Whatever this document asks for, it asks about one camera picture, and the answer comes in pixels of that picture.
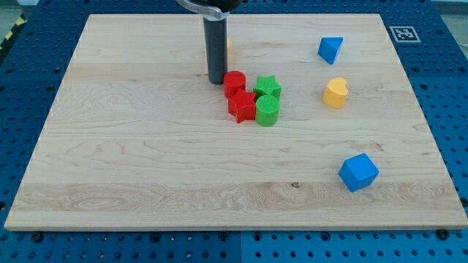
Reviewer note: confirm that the wooden board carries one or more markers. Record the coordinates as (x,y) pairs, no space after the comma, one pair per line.
(138,139)

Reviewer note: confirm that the blue triangular prism block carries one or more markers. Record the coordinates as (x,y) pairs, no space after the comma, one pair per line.
(329,48)

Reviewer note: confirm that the blue cube block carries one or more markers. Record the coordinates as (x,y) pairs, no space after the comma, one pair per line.
(358,172)

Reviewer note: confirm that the green star block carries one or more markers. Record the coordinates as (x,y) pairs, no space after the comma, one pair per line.
(267,85)

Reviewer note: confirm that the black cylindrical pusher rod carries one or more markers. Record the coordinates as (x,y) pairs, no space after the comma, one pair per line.
(216,49)

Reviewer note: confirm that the black yellow hazard tape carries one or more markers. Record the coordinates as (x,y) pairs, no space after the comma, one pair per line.
(17,27)

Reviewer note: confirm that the yellow heart block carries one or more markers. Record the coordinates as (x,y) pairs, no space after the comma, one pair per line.
(335,93)

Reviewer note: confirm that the red star block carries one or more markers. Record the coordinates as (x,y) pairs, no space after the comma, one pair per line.
(242,105)

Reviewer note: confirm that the silver clamp on rod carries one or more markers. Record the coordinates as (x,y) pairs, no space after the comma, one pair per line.
(207,11)

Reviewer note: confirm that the green cylinder block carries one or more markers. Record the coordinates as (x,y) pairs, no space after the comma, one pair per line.
(267,110)

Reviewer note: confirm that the red cylinder block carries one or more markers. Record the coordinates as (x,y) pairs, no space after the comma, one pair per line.
(233,81)

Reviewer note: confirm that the yellow block behind rod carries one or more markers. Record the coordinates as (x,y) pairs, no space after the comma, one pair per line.
(228,50)

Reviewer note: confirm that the white fiducial marker tag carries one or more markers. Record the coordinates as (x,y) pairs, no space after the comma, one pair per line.
(405,34)

